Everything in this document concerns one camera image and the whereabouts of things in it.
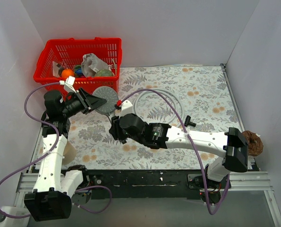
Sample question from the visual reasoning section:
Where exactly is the grey shower head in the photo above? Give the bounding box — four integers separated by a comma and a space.
93, 86, 119, 123

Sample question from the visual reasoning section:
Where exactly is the grey shower hose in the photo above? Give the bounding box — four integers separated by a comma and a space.
133, 88, 185, 125

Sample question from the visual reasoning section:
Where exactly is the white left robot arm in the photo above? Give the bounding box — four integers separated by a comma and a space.
24, 88, 107, 221

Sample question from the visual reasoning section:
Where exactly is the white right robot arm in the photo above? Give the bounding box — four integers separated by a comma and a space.
109, 113, 248, 188

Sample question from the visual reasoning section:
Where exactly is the green round fruit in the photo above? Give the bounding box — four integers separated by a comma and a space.
94, 69, 115, 77

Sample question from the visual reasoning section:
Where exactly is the orange fruit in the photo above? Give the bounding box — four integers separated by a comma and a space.
61, 69, 75, 79

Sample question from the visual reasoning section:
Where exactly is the crumpled grey paper bag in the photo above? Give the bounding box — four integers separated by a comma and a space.
81, 53, 109, 77

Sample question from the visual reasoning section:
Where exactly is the red plastic basket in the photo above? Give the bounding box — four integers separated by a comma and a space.
33, 37, 122, 94

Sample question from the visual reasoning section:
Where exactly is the brown tape roll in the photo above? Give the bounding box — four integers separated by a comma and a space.
62, 141, 77, 165

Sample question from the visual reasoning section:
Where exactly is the black pipe fitting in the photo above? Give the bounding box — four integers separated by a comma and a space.
184, 115, 196, 127

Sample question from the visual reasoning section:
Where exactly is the floral table mat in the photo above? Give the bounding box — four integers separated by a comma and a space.
62, 66, 241, 170

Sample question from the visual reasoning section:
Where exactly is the white box device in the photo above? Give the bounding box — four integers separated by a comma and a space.
0, 205, 31, 227

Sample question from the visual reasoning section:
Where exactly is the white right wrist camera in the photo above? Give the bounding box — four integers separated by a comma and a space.
115, 100, 133, 118

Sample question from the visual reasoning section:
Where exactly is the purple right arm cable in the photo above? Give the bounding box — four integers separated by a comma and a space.
121, 89, 231, 215

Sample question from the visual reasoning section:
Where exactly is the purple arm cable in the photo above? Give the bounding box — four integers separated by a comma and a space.
0, 81, 112, 218
121, 89, 231, 215

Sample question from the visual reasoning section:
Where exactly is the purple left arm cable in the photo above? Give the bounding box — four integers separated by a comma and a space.
0, 81, 112, 218

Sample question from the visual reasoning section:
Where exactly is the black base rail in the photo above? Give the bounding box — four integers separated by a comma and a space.
60, 169, 261, 201

